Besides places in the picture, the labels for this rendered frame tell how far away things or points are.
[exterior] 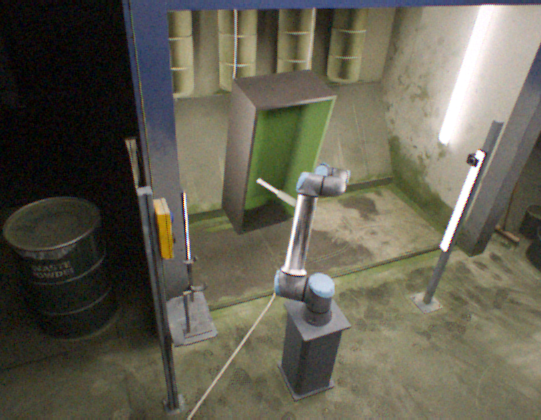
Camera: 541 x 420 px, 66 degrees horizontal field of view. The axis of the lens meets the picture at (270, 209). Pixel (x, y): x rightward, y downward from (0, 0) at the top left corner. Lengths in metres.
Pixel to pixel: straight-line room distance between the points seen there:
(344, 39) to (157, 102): 2.52
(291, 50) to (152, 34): 2.16
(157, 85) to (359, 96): 3.20
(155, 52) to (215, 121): 2.25
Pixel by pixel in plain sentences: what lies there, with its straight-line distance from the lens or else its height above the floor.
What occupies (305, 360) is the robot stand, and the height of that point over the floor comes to 0.41.
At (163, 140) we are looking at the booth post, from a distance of 2.23.
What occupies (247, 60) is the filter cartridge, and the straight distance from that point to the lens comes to 3.86.
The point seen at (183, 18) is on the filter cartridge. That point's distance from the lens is 3.65.
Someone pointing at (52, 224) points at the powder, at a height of 0.87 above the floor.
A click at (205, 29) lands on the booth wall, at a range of 4.09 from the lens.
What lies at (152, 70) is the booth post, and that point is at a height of 1.98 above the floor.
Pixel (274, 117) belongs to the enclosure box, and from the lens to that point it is 3.21.
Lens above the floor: 2.60
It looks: 36 degrees down
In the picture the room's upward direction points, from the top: 4 degrees clockwise
